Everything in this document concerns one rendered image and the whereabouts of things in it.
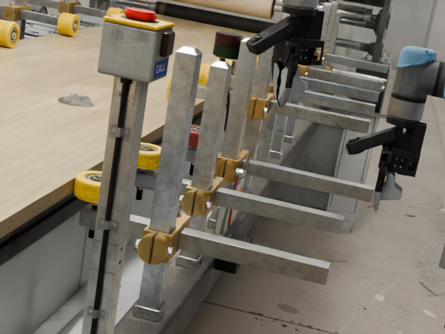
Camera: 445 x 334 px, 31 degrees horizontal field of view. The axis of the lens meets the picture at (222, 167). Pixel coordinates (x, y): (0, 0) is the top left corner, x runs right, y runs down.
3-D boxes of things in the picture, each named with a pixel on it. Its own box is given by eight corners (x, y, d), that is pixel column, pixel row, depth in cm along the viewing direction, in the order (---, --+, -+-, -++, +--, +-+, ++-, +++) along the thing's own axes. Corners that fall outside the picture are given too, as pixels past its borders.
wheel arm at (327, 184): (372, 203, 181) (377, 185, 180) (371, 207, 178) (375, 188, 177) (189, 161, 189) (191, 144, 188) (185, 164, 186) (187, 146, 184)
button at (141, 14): (159, 26, 101) (161, 12, 100) (149, 28, 97) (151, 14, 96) (129, 20, 101) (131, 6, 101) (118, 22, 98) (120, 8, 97)
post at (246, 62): (224, 243, 187) (260, 38, 174) (220, 248, 184) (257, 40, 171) (210, 239, 188) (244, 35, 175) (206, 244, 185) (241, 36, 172)
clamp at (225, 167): (245, 170, 190) (249, 150, 188) (233, 185, 177) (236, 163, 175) (222, 166, 191) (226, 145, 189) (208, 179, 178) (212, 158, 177)
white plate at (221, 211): (238, 217, 194) (246, 177, 191) (212, 252, 169) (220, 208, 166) (236, 216, 194) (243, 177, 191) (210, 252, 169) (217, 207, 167)
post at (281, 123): (278, 167, 258) (306, 18, 245) (276, 169, 255) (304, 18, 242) (267, 165, 259) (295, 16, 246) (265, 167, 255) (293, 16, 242)
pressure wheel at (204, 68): (218, 59, 233) (209, 77, 227) (217, 81, 238) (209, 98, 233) (198, 55, 234) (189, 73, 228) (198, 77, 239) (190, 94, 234)
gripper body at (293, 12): (321, 69, 169) (329, 11, 166) (285, 67, 166) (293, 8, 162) (304, 61, 176) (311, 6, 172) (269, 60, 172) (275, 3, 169)
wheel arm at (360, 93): (377, 101, 250) (380, 90, 249) (377, 103, 246) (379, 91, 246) (224, 70, 259) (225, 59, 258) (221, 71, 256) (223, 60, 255)
